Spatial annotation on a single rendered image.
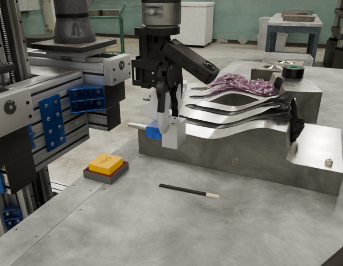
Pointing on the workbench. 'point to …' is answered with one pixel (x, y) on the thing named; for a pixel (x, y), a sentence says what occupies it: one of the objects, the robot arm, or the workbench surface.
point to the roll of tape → (293, 72)
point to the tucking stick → (189, 190)
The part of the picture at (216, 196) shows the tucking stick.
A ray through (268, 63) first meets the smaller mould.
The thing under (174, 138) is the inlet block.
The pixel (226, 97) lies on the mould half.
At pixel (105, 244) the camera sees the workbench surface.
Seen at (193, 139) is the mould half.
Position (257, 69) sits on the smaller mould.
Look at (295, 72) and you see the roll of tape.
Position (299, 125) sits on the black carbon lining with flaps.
